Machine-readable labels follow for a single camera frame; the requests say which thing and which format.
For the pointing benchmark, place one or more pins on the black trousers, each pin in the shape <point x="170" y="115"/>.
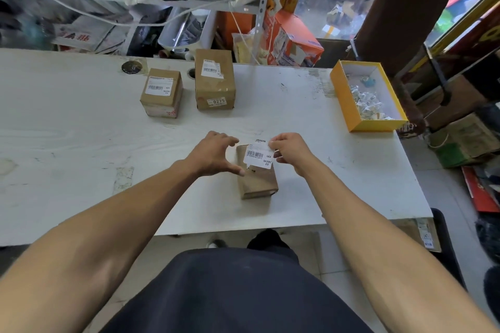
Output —
<point x="267" y="241"/>

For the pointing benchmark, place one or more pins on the dark navy shirt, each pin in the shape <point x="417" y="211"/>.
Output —
<point x="234" y="293"/>

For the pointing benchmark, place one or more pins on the white perforated metal post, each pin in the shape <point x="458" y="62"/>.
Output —
<point x="262" y="12"/>

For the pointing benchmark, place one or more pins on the small white label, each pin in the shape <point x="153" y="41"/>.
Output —
<point x="216" y="101"/>

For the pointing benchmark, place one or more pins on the person's right forearm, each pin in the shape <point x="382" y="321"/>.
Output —
<point x="390" y="250"/>

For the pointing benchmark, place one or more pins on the person's left hand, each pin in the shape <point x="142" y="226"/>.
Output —
<point x="209" y="157"/>

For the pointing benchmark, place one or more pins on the folded newspaper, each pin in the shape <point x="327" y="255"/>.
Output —
<point x="86" y="36"/>

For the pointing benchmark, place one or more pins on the tall cardboard box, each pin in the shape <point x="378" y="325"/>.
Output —
<point x="213" y="89"/>

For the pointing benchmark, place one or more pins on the person's right hand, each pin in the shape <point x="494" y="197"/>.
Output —
<point x="297" y="151"/>

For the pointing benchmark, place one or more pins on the beige plastic packet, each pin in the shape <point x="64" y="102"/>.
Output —
<point x="244" y="50"/>

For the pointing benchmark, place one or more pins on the orange printed carton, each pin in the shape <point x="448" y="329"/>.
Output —
<point x="304" y="34"/>

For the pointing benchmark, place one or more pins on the white shoe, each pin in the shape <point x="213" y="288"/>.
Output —
<point x="216" y="244"/>

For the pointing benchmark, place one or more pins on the black round stool base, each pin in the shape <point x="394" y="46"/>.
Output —
<point x="493" y="290"/>

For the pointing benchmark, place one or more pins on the black plastic crate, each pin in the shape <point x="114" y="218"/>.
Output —
<point x="445" y="243"/>

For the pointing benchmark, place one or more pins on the pile of torn label scraps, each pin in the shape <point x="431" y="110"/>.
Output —
<point x="369" y="102"/>

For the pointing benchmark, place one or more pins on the labelled brown cardboard box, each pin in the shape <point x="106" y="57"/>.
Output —
<point x="410" y="231"/>

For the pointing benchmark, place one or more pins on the black round grommet cover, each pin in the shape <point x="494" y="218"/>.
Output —
<point x="131" y="67"/>

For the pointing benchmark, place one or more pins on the person's left forearm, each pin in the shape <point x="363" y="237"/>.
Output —
<point x="97" y="235"/>

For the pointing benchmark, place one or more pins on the small cube brown parcel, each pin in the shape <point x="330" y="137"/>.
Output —
<point x="154" y="104"/>

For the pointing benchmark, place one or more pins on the yellow tray with label scraps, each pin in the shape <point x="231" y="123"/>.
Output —
<point x="345" y="102"/>

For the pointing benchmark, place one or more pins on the red folder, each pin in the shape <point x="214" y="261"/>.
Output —
<point x="478" y="192"/>

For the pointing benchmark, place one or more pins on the white plastic bin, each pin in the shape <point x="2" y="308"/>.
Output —
<point x="203" y="32"/>

